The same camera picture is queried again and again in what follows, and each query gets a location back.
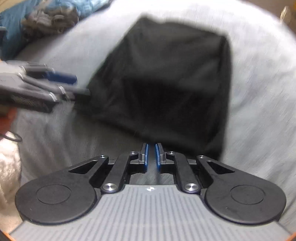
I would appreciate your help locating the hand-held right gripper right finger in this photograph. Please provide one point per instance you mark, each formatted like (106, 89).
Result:
(158, 157)

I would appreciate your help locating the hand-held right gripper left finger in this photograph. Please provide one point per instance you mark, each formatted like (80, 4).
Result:
(145, 157)

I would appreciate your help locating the grey bed blanket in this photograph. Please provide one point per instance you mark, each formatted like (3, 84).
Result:
(254, 92)

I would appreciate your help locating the person's fuzzy fleece garment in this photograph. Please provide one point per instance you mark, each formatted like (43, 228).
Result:
(8, 173)

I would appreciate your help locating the black t-shirt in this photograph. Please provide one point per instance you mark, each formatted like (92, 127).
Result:
(166, 81)

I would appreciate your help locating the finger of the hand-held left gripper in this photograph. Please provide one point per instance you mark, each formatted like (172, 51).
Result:
(74, 93)
(61, 77)

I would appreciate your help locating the blue duvet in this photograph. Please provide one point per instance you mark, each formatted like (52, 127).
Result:
(11, 25)

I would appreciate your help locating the grey garment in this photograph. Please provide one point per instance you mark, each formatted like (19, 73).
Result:
(46, 18)

